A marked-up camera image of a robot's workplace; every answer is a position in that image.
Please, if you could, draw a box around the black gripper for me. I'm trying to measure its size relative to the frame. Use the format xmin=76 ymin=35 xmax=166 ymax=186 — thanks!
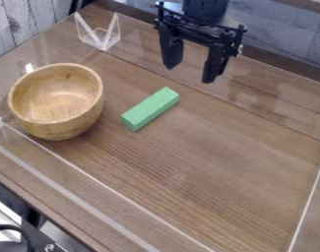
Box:
xmin=155 ymin=0 xmax=247 ymax=84

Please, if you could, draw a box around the green rectangular block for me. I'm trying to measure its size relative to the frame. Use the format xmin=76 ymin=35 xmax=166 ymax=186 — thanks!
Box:
xmin=120 ymin=87 xmax=181 ymax=131

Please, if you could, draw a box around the wooden bowl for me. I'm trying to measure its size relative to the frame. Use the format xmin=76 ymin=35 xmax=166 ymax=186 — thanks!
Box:
xmin=7 ymin=63 xmax=104 ymax=141

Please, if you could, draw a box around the clear acrylic back wall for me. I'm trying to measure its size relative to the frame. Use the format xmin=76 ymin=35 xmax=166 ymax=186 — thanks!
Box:
xmin=74 ymin=11 xmax=320 ymax=143

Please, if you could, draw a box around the clear acrylic wall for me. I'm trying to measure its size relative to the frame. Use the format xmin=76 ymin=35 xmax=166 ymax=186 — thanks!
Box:
xmin=74 ymin=11 xmax=320 ymax=143
xmin=0 ymin=121 xmax=215 ymax=252

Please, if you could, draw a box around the clear acrylic front wall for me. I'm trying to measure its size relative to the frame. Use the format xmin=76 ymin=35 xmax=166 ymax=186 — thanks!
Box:
xmin=0 ymin=121 xmax=215 ymax=252

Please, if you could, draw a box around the black metal table bracket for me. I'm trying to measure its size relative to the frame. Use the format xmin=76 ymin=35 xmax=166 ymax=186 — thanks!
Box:
xmin=20 ymin=220 xmax=68 ymax=252

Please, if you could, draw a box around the black cable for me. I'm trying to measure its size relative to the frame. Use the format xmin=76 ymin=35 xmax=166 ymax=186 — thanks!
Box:
xmin=0 ymin=223 xmax=24 ymax=234

